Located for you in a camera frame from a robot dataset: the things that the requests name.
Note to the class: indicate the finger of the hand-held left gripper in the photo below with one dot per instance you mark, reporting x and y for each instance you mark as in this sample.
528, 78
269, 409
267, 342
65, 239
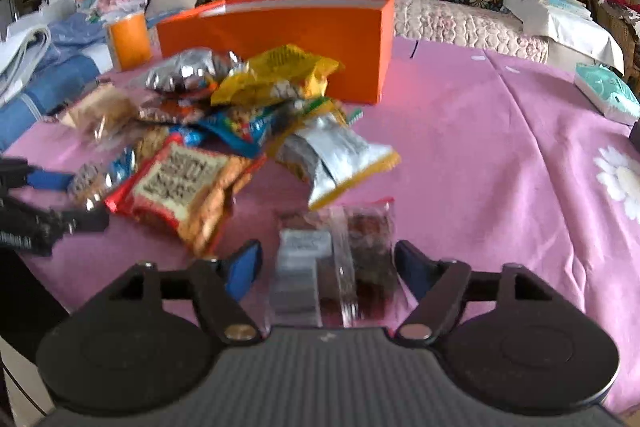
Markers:
85, 219
47, 180

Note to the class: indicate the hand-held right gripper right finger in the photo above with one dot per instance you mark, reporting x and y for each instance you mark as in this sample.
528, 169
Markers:
412, 267

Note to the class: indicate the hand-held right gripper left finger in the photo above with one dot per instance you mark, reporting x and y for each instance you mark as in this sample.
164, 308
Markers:
245, 267

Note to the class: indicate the clear grey-label date bag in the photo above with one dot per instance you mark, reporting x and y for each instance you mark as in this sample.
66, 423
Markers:
302, 257

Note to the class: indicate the pile of snack packets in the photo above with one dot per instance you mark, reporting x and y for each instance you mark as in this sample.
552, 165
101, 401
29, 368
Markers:
185, 187

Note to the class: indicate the orange cardboard box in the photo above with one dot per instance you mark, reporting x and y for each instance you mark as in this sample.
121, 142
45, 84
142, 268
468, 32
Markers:
300, 27

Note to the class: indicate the blue denim cloth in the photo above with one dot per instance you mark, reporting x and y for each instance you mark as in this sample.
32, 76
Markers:
60, 77

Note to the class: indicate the white folded cloth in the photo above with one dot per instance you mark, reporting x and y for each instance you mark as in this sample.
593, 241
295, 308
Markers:
22, 57

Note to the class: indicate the pink floral tablecloth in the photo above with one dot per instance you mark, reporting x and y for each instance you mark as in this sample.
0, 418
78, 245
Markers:
475, 157

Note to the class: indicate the orange cylindrical container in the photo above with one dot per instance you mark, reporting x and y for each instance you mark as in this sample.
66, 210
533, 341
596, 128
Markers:
130, 42

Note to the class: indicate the thin black stick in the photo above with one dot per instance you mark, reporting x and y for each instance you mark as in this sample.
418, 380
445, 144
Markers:
412, 48

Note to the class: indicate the beige quilted sofa cover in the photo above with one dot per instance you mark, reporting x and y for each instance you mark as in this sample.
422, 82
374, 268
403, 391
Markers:
460, 27

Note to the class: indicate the teal tissue pack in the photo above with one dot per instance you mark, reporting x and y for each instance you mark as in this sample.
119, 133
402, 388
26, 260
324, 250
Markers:
607, 92

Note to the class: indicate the wicker chair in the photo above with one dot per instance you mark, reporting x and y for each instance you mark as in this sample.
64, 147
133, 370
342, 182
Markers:
620, 27

